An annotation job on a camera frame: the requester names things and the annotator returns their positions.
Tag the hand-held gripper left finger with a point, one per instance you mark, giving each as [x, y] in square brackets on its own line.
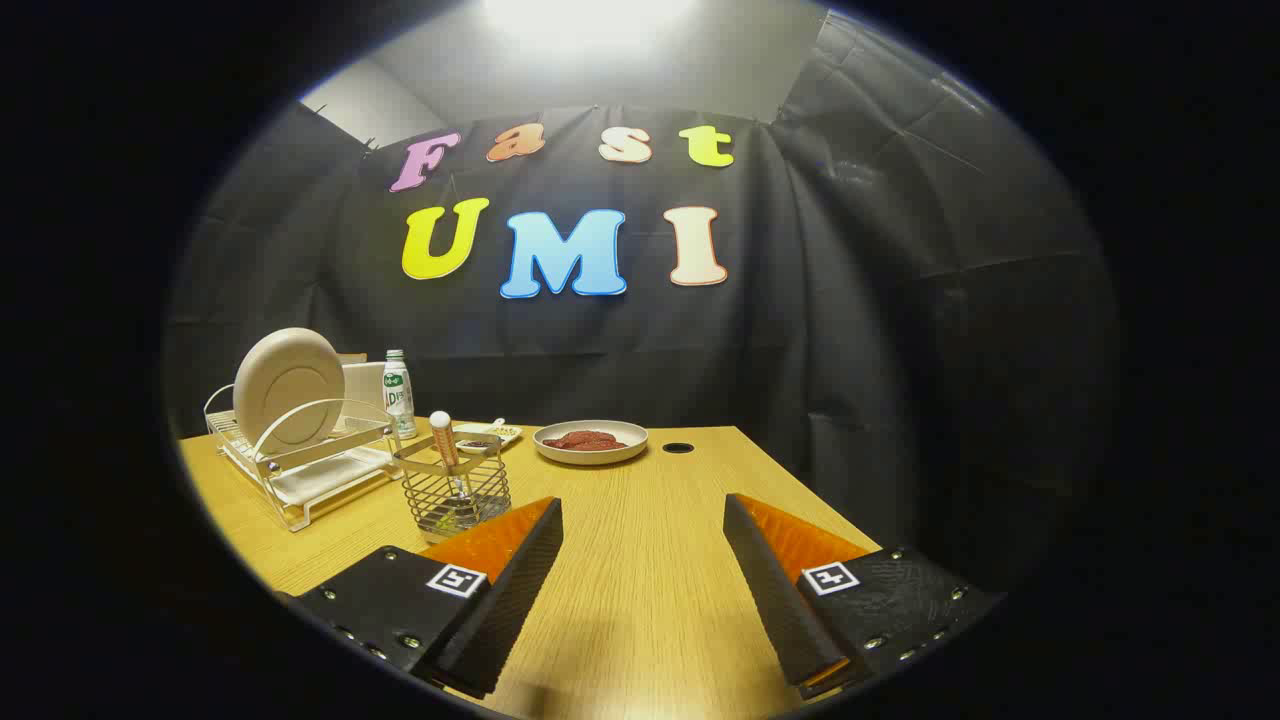
[510, 600]

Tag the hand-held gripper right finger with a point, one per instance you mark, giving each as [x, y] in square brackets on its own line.
[780, 600]

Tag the white divided dish with beans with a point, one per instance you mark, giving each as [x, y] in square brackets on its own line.
[495, 434]

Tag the beige plate with meat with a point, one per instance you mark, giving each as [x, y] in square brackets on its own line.
[600, 456]

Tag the white bottle with green label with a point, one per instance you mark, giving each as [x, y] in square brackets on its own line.
[399, 395]

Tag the white toaster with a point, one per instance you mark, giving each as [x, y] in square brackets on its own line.
[365, 385]

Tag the black backdrop cloth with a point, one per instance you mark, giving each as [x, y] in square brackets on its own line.
[850, 350]

